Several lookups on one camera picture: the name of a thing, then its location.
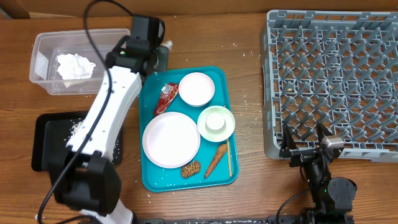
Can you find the pale green saucer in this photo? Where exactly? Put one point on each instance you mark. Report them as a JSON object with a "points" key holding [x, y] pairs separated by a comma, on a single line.
{"points": [[216, 136]]}

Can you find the black tray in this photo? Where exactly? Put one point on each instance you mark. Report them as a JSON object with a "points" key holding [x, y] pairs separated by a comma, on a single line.
{"points": [[51, 130]]}

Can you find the teal plastic tray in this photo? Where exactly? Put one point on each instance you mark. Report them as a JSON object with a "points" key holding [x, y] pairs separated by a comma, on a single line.
{"points": [[158, 179]]}

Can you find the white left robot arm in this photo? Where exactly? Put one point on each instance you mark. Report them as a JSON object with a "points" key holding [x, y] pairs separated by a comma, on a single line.
{"points": [[82, 174]]}

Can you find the white cup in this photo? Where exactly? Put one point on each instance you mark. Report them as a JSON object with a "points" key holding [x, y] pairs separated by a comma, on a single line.
{"points": [[215, 121]]}

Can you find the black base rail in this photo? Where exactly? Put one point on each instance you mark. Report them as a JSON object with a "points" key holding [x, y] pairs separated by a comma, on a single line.
{"points": [[217, 221]]}

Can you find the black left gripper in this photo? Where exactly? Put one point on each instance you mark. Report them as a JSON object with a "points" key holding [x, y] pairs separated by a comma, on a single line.
{"points": [[161, 65]]}

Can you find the wooden chopstick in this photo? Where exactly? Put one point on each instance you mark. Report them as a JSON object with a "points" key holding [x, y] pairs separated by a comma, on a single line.
{"points": [[229, 157]]}

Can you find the white napkin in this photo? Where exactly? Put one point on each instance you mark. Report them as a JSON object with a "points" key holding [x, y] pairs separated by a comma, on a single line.
{"points": [[74, 69]]}

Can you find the pink bowl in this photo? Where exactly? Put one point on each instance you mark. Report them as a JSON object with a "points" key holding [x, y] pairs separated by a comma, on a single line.
{"points": [[196, 89]]}

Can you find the carrot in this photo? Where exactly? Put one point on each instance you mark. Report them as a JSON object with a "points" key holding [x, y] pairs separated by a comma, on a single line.
{"points": [[216, 159]]}

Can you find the clear plastic bin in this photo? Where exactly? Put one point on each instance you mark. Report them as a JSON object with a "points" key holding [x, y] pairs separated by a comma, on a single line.
{"points": [[43, 64]]}

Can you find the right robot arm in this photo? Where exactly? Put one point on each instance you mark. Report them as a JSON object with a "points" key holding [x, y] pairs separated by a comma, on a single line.
{"points": [[332, 196]]}

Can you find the white torn wrapper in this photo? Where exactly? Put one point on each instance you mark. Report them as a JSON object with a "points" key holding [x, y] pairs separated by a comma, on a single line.
{"points": [[169, 44]]}

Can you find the red ketchup packet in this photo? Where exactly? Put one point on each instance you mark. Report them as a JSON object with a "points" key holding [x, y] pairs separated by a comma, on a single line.
{"points": [[168, 93]]}

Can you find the pile of white rice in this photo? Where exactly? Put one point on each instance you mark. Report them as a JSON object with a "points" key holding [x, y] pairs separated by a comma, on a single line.
{"points": [[74, 128]]}

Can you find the grey dishwasher rack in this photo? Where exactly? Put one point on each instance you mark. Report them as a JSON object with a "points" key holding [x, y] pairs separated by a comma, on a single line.
{"points": [[337, 68]]}

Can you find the large white plate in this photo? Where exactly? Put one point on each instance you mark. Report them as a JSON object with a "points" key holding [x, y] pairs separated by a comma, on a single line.
{"points": [[171, 140]]}

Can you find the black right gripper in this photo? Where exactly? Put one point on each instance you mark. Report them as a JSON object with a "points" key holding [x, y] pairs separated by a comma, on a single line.
{"points": [[288, 149]]}

